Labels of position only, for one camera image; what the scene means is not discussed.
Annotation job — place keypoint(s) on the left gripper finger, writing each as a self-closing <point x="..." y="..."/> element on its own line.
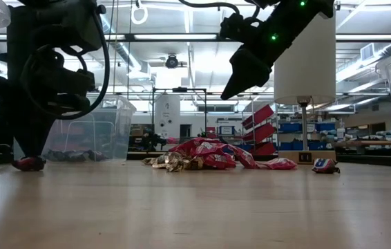
<point x="29" y="131"/>

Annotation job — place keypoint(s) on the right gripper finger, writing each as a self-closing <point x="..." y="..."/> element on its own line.
<point x="247" y="74"/>

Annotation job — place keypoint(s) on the gold foil candy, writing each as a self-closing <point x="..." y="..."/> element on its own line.
<point x="175" y="164"/>
<point x="195" y="163"/>
<point x="154" y="161"/>

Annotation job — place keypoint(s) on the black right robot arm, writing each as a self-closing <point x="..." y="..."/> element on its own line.
<point x="292" y="24"/>

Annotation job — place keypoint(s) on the red wrapped candy bar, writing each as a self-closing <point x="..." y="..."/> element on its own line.
<point x="216" y="161"/>
<point x="214" y="144"/>
<point x="188" y="147"/>
<point x="247" y="157"/>
<point x="278" y="163"/>

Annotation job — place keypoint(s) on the red tilted storage bin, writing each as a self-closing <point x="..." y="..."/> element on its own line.
<point x="264" y="148"/>
<point x="259" y="133"/>
<point x="257" y="115"/>

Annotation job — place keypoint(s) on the white shade table lamp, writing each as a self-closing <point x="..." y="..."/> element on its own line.
<point x="306" y="76"/>

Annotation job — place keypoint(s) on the blue framed sign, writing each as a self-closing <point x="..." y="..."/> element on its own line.
<point x="226" y="130"/>

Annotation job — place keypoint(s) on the shelf with blue bins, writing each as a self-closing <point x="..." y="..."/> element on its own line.
<point x="290" y="127"/>

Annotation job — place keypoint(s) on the white cylindrical machine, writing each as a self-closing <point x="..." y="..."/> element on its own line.
<point x="167" y="114"/>

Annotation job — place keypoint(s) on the grey air vent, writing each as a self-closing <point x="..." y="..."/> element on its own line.
<point x="367" y="52"/>

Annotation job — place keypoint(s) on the wooden workbench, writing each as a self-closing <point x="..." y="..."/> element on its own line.
<point x="371" y="142"/>

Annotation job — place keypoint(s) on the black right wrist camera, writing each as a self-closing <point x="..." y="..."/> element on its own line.
<point x="237" y="29"/>

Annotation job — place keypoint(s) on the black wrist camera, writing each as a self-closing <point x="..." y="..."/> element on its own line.
<point x="64" y="86"/>
<point x="237" y="29"/>

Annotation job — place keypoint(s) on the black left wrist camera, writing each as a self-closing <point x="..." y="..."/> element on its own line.
<point x="64" y="86"/>

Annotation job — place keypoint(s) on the round black ceiling camera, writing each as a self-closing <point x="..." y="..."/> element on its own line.
<point x="171" y="61"/>

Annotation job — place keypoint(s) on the black overhead frame bar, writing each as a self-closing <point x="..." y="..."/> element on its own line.
<point x="130" y="37"/>

